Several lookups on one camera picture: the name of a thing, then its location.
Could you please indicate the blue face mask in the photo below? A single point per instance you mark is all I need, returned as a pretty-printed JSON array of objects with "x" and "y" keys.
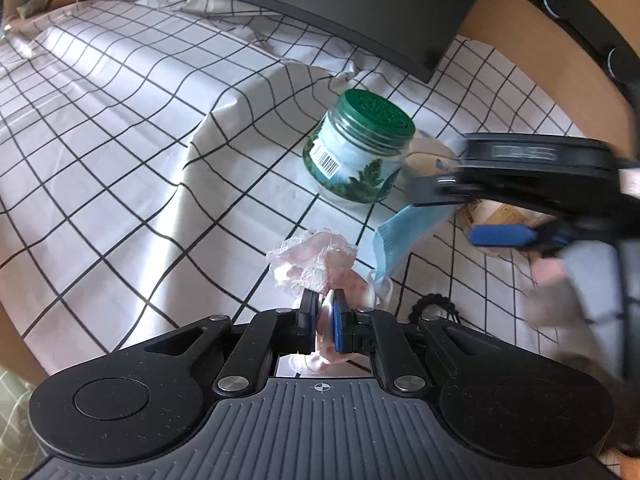
[{"x": 400, "y": 237}]

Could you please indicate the grey cloth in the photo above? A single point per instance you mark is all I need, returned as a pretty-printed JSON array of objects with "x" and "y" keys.
[{"x": 582, "y": 287}]

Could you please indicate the glass jar with green lid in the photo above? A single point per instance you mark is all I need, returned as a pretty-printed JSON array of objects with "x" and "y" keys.
[{"x": 355, "y": 155}]

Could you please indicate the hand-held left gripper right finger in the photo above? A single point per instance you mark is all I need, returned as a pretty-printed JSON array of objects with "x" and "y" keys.
[{"x": 341, "y": 322}]

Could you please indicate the black bar with round caps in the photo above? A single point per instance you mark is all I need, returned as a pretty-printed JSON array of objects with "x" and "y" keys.
[{"x": 575, "y": 5}]

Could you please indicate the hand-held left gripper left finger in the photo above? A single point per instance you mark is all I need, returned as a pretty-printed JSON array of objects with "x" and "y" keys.
[{"x": 307, "y": 321}]

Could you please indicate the white checked cloth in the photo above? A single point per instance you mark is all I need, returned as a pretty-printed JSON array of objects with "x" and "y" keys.
[{"x": 125, "y": 160}]

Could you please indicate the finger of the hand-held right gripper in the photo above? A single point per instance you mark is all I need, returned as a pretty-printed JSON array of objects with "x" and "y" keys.
[
  {"x": 502, "y": 236},
  {"x": 435, "y": 187}
]

